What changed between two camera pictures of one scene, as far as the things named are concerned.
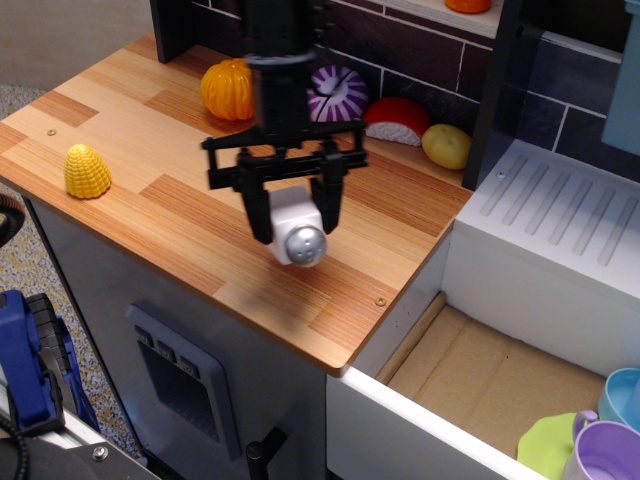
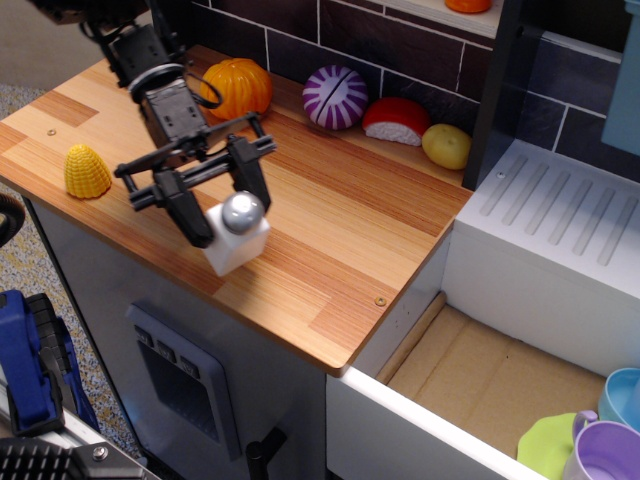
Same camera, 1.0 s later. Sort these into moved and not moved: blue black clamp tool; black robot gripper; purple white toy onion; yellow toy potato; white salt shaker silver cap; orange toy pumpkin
Moved: black robot gripper; white salt shaker silver cap
Not moved: orange toy pumpkin; blue black clamp tool; purple white toy onion; yellow toy potato
